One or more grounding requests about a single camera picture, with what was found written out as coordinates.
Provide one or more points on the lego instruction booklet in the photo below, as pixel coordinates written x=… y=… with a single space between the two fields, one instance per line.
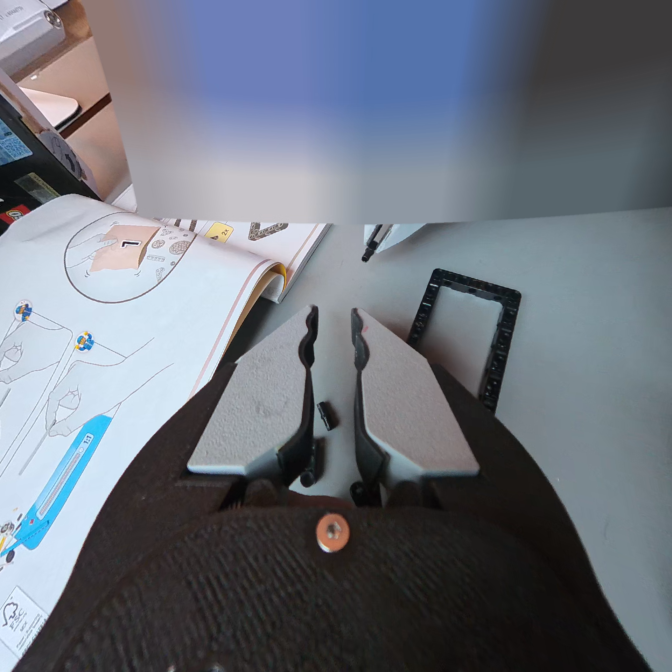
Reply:
x=131 y=315

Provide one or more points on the white flat tray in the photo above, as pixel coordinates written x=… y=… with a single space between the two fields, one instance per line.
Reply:
x=52 y=107

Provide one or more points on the black rectangular lego frame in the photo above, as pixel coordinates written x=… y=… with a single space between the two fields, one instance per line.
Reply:
x=505 y=357

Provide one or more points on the black lego set box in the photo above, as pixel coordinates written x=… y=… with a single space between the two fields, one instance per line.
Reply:
x=31 y=173

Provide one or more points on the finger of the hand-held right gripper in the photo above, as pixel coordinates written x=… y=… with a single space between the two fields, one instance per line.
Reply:
x=371 y=233
x=396 y=233

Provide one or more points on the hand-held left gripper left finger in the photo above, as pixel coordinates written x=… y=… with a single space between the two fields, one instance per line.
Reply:
x=252 y=414

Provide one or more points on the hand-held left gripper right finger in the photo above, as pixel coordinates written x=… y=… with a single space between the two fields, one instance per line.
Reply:
x=414 y=414

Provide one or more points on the white electronic device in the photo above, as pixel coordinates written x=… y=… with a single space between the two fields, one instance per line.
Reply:
x=26 y=26

